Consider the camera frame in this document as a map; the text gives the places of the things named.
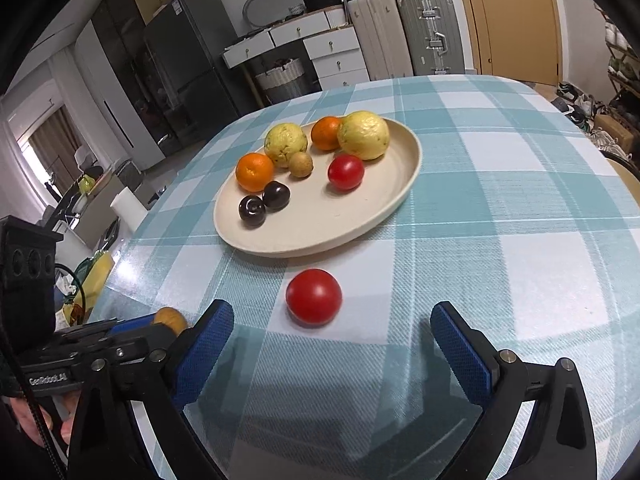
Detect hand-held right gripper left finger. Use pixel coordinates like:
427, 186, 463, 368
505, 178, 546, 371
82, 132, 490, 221
66, 299, 236, 480

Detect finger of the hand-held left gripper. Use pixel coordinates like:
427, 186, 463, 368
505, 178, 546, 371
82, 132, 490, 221
55, 312, 162, 343
112, 326, 177, 353

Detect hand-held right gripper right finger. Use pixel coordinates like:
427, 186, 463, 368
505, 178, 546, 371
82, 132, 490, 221
430, 301, 598, 480

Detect small brown longan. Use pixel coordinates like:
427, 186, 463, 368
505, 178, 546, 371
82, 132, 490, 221
288, 151, 314, 179
153, 307, 190, 338

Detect red cherry tomato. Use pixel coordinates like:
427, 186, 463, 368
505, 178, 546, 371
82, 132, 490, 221
285, 268, 343, 328
327, 154, 365, 192

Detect cream round plate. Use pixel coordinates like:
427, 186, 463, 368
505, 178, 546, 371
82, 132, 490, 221
213, 116, 422, 259

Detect large orange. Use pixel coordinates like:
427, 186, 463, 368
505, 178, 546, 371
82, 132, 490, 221
235, 152, 276, 193

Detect small orange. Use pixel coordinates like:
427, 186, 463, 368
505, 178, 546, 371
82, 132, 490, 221
311, 116, 346, 152

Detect person's left hand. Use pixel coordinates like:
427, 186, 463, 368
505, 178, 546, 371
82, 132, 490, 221
11, 392, 81, 456

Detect yellow bag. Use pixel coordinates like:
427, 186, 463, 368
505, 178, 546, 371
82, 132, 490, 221
62, 250, 115, 323

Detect white paper roll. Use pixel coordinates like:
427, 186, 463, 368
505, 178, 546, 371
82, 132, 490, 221
110, 186, 149, 233

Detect brown curtain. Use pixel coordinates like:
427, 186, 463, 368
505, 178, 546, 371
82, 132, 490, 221
27, 105, 86, 181

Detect teal checked tablecloth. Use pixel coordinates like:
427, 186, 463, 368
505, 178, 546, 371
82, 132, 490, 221
87, 74, 640, 480

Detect black tall cabinet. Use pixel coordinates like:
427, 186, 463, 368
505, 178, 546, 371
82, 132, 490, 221
75, 0, 176, 171

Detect speckled yellow guava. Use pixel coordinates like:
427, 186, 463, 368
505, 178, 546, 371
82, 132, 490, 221
264, 123, 309, 168

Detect smooth yellow guava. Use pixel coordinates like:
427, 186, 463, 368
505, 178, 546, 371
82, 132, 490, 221
337, 110, 390, 161

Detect dark grey refrigerator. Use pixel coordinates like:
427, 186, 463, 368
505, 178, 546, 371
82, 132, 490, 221
142, 0, 251, 146

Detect black white sneakers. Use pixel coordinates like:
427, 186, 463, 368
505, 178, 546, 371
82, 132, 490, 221
557, 81, 606, 126

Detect grey woven basket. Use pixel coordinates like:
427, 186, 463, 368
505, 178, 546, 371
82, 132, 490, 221
255, 57, 308, 107

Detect white drawer cabinet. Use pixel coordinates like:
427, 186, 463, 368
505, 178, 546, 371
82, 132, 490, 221
222, 6, 371, 92

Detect grey metal suitcase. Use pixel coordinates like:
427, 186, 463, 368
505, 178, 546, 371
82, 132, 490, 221
396, 0, 466, 77

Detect beige suitcase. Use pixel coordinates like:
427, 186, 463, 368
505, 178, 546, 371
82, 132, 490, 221
346, 0, 415, 81

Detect wooden shoe rack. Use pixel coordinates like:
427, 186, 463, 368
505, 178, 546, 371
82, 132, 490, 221
595, 2, 640, 126

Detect wooden door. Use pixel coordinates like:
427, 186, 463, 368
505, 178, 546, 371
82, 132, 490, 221
450, 0, 561, 86

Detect grey oval tub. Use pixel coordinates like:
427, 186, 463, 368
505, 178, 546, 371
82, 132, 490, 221
242, 0, 308, 28

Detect black cable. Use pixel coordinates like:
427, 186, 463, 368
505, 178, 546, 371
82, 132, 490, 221
20, 375, 68, 480

